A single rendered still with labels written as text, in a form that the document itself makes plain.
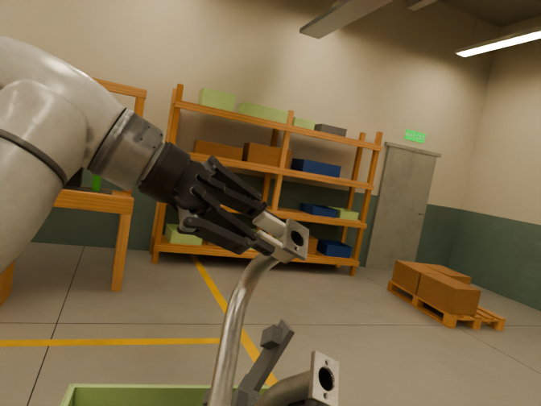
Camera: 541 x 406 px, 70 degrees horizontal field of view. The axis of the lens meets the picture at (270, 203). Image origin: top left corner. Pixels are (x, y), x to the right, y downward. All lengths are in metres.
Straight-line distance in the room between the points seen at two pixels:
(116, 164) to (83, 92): 0.08
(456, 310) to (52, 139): 4.69
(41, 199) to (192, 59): 5.16
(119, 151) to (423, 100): 6.95
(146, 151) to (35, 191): 0.12
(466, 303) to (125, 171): 4.69
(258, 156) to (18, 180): 4.78
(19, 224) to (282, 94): 5.53
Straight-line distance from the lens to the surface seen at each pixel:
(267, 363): 0.70
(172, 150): 0.49
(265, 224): 0.57
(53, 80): 0.48
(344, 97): 6.35
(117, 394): 0.84
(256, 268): 0.61
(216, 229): 0.49
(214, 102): 4.96
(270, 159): 5.19
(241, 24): 5.83
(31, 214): 0.44
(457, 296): 4.85
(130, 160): 0.47
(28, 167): 0.44
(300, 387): 0.51
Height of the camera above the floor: 1.41
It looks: 5 degrees down
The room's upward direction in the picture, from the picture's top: 10 degrees clockwise
